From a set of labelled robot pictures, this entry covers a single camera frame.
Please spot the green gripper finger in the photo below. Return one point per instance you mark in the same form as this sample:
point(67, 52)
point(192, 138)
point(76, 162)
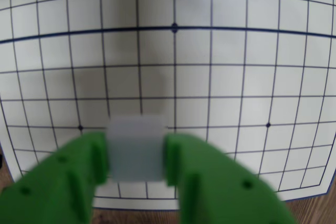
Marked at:
point(223, 197)
point(47, 195)

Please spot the white cube stone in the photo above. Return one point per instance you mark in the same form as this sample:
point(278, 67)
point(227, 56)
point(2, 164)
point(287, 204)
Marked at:
point(136, 150)

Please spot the white grid go board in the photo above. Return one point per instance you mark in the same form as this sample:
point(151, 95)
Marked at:
point(210, 51)

